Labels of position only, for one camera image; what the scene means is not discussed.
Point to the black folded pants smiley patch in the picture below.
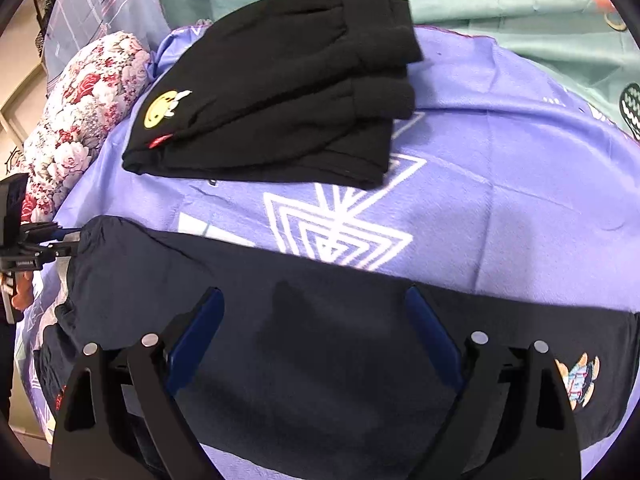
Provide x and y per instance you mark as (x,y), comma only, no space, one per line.
(283,91)

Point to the purple patterned bedsheet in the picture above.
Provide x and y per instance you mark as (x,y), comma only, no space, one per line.
(511,204)

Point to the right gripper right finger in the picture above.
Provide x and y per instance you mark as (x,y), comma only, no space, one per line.
(510,419)

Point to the navy pants with bear patch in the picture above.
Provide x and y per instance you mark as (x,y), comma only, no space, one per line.
(315,371)

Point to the left hand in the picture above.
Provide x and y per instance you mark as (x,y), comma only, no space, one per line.
(24,294)

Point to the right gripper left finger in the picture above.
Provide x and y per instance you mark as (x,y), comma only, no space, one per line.
(118,417)

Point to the red floral pillow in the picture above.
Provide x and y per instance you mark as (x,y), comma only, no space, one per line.
(94,93)

